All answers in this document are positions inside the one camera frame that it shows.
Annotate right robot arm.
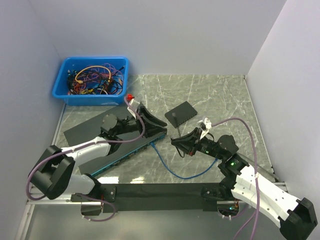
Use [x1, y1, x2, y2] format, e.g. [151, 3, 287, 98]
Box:
[171, 127, 318, 240]

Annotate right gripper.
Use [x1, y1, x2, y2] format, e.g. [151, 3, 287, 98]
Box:
[171, 126, 226, 161]

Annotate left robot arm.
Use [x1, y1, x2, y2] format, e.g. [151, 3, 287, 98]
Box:
[27, 104, 167, 201]

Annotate aluminium rail frame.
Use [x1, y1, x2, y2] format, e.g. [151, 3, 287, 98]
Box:
[14, 102, 301, 240]

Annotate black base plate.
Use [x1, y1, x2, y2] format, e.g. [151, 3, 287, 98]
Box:
[70, 183, 248, 216]

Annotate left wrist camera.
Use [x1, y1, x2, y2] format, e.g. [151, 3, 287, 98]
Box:
[126, 93, 141, 119]

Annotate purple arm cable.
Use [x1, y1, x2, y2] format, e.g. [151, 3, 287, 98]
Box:
[24, 96, 146, 222]
[209, 117, 260, 240]

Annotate blue ethernet cable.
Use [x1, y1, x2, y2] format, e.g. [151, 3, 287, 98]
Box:
[150, 142, 220, 179]

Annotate blue plastic bin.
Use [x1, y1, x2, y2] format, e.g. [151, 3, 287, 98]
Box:
[52, 56, 129, 106]

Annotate large black network switch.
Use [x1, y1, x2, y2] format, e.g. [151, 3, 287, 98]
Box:
[63, 106, 167, 177]

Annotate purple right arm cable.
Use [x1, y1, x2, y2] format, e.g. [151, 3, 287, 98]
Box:
[209, 117, 260, 240]

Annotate tangled cables in bin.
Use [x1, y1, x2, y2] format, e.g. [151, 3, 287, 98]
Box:
[65, 62, 125, 96]

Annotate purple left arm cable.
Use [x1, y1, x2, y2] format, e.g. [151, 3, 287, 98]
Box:
[24, 96, 146, 222]

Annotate black cable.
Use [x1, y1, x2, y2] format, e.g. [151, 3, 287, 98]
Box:
[171, 112, 186, 159]

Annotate small black network switch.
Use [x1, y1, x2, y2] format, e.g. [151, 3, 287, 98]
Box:
[164, 101, 198, 128]

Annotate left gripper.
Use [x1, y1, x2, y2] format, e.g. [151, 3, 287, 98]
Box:
[115, 106, 168, 139]

